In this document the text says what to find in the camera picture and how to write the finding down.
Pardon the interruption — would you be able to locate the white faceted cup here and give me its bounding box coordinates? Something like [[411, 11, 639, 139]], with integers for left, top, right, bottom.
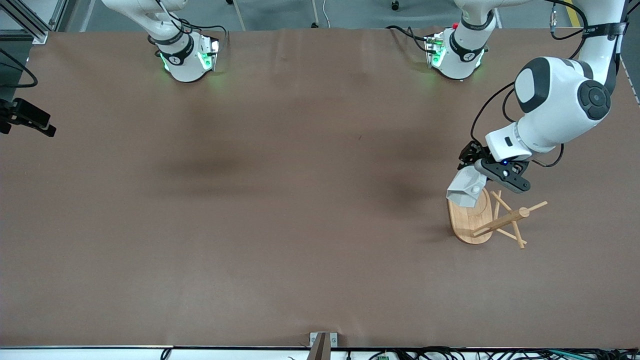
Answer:
[[446, 165, 488, 209]]

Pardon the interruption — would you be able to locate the wooden cup rack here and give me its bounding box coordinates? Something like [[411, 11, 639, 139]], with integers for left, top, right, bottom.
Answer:
[[447, 186, 548, 249]]

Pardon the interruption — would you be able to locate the brown table cover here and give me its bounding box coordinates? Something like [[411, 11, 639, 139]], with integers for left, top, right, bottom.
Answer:
[[0, 27, 640, 349]]

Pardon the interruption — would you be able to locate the aluminium profile frame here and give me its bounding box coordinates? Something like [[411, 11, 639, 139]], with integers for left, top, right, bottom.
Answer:
[[0, 0, 68, 44]]

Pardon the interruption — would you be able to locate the black left arm base cable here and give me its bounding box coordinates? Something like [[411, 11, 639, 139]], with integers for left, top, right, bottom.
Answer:
[[386, 25, 436, 53]]

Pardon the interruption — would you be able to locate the black arm base cable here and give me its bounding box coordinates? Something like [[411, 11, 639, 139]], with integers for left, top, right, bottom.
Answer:
[[386, 25, 436, 53], [155, 0, 229, 48]]

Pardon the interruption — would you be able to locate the black cable tangle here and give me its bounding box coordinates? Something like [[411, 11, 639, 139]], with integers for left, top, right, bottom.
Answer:
[[370, 346, 640, 360]]

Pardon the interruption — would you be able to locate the black right arm base cable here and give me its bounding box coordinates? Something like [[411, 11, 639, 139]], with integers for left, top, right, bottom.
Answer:
[[155, 0, 229, 48]]

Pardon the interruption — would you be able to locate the grey metal camera bracket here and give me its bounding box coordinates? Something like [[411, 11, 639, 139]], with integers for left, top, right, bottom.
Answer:
[[309, 332, 339, 360]]

